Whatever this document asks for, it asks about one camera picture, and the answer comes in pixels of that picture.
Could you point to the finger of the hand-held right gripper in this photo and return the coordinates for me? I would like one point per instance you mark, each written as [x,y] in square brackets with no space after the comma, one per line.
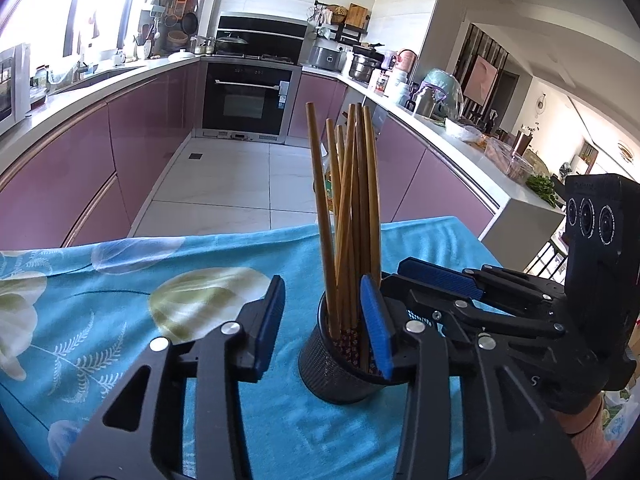
[470,312]
[440,274]

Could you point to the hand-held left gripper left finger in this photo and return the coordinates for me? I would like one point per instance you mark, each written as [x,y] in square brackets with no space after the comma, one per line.
[270,320]

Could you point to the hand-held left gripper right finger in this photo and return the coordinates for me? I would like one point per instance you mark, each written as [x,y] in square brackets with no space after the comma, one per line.
[377,330]

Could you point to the black metal mesh holder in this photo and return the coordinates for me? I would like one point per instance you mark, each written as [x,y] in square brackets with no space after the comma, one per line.
[330,375]

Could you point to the bunch of wooden chopsticks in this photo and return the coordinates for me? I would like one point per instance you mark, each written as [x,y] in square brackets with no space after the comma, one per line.
[361,200]

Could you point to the person's right forearm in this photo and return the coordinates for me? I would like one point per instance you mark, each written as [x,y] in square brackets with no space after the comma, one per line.
[590,455]

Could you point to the pink base cabinets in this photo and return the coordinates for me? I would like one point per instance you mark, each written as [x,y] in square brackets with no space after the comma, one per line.
[125,145]
[430,185]

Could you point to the green leafy vegetables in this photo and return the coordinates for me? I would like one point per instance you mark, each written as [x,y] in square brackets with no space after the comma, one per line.
[542,190]

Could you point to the white plastic bag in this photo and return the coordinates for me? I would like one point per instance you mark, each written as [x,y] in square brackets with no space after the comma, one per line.
[617,410]

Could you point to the clear plastic container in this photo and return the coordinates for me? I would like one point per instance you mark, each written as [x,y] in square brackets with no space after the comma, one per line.
[510,160]

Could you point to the round ceiling lamp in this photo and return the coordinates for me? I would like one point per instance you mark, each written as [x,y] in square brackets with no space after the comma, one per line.
[627,150]

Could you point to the blue floral tablecloth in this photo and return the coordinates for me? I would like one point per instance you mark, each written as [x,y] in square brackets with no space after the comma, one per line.
[125,310]

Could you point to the white bowl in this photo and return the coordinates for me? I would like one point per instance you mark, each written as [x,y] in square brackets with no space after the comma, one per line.
[462,130]

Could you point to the steel thermos jug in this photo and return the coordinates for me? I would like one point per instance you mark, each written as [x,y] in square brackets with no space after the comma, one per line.
[424,102]

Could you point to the green mesh food cover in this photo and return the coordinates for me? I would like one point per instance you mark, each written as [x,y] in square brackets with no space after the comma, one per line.
[445,90]

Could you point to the white plastic jar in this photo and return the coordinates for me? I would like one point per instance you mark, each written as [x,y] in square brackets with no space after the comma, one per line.
[398,85]

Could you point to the pink kettle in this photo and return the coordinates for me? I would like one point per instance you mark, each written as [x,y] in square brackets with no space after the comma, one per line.
[406,61]

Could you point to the black built-in oven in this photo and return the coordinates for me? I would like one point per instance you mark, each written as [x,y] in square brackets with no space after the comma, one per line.
[245,100]

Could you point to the steel pot with black lid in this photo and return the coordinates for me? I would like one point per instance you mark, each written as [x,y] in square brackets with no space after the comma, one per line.
[365,65]

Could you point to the silver rice cooker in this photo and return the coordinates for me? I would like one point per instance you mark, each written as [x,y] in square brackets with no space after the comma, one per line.
[326,59]

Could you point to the wooden cutting board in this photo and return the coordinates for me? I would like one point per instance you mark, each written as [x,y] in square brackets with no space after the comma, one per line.
[357,16]

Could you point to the black wok with lid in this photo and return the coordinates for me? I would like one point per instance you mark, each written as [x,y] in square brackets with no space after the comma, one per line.
[231,44]

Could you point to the black range hood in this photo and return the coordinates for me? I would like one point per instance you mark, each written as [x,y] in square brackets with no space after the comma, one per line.
[265,30]

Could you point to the bamboo basket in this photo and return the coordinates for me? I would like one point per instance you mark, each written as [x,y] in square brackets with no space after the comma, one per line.
[176,40]

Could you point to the black hanging pan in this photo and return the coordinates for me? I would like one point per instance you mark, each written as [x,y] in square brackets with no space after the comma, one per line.
[190,24]

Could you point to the kitchen window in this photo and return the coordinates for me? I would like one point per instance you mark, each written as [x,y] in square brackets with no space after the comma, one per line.
[50,10]

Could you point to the wall clock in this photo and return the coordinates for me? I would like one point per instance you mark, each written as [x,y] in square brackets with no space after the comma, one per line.
[541,105]

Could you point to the framed wall picture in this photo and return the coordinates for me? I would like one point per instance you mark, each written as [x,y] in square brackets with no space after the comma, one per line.
[481,79]

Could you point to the black wall rack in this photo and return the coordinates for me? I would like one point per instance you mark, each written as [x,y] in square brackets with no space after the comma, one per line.
[345,35]

